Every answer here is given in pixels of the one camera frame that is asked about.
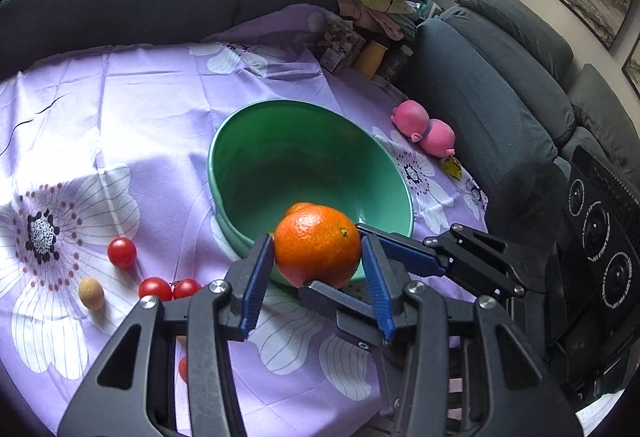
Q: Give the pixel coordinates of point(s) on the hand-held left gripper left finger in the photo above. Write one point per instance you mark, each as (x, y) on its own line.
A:
(257, 277)

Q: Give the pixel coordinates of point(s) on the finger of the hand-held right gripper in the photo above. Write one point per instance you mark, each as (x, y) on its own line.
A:
(340, 307)
(407, 256)

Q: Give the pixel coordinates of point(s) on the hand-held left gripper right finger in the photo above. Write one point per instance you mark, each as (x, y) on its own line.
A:
(376, 289)

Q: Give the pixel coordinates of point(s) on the orange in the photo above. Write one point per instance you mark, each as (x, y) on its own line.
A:
(317, 244)
(300, 207)

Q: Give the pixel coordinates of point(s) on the red cherry tomato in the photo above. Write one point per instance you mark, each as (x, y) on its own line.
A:
(122, 252)
(155, 289)
(183, 368)
(186, 288)

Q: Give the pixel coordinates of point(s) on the green bowl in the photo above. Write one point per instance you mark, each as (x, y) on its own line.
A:
(300, 157)

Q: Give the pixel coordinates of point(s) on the small yellow packet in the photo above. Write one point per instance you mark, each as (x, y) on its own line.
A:
(452, 166)

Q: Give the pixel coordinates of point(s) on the pink plush toy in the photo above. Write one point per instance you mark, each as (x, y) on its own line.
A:
(425, 127)

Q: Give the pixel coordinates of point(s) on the dark glass jar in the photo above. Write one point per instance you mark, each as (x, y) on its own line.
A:
(397, 64)

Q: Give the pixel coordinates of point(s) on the purple floral tablecloth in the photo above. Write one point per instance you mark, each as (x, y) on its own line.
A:
(150, 117)

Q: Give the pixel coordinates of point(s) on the yellow bottle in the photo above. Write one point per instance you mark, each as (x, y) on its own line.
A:
(371, 59)

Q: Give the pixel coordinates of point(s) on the pile of folded clothes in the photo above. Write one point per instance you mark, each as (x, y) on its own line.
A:
(380, 12)

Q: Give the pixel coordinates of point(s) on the thin black thread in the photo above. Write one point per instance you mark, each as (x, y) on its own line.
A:
(35, 117)

